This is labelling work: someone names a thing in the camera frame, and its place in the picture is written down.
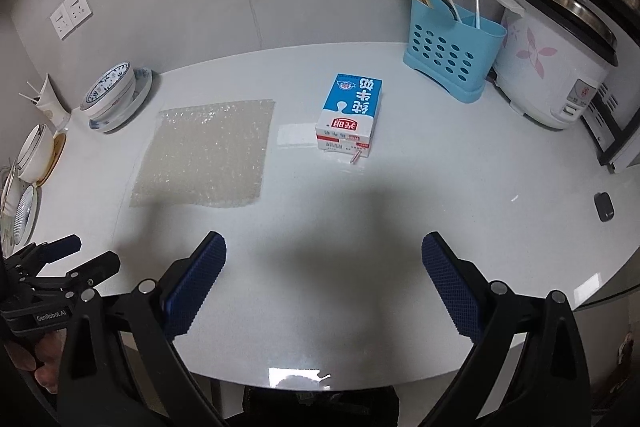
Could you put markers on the blue white porcelain plate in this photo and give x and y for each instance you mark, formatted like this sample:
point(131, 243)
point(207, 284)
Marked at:
point(142, 88)

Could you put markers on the white microwave oven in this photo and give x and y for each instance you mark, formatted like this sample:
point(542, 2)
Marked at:
point(612, 118)

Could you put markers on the blue utensil holder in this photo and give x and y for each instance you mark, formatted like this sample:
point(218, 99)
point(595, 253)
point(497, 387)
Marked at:
point(454, 54)

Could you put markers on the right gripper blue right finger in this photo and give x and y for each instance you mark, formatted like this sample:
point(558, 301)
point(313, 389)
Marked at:
point(446, 272)

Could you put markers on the blue white porcelain bowl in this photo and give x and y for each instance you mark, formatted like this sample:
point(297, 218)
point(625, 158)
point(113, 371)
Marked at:
point(112, 90)

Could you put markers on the person's left hand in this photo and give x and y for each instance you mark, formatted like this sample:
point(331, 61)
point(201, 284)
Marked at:
point(43, 361)

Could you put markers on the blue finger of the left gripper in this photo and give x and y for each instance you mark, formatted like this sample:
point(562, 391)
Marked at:
point(46, 253)
point(91, 273)

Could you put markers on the blue white milk carton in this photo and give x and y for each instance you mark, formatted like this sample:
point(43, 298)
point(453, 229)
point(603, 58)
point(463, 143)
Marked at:
point(348, 116)

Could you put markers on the small black remote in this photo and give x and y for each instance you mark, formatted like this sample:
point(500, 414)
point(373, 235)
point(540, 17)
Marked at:
point(604, 206)

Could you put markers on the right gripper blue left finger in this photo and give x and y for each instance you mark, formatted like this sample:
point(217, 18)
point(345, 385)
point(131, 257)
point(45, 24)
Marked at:
point(187, 283)

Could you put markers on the metal spoon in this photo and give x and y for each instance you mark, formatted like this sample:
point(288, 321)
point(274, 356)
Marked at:
point(448, 7)

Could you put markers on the white rice cooker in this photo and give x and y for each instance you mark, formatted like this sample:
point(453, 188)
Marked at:
point(553, 59)

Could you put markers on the white cup with sticks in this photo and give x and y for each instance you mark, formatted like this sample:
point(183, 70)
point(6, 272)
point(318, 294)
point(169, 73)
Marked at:
point(49, 104)

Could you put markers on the bubble wrap sheet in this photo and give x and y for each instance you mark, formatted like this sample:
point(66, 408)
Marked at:
point(208, 155)

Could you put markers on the patterned plate at edge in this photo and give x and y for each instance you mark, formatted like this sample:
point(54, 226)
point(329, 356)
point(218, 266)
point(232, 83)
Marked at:
point(17, 230)

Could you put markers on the left wall socket pair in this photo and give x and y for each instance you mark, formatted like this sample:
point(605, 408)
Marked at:
point(69, 15)

